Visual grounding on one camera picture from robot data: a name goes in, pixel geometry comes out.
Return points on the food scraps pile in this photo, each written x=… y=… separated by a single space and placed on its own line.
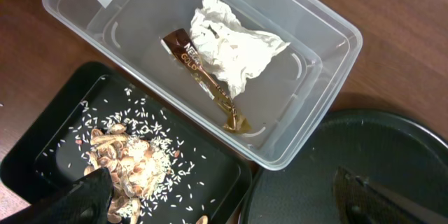
x=153 y=172

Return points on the white paper napkin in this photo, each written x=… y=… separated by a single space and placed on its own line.
x=229 y=51

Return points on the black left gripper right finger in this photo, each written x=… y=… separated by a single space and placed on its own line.
x=362 y=201

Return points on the clear plastic waste bin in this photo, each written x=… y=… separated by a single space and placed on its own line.
x=283 y=105

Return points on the black rectangular food tray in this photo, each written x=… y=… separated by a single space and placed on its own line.
x=206 y=179

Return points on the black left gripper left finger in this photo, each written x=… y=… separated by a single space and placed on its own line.
x=86 y=201

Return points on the round black serving tray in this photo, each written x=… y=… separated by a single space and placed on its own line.
x=392 y=150

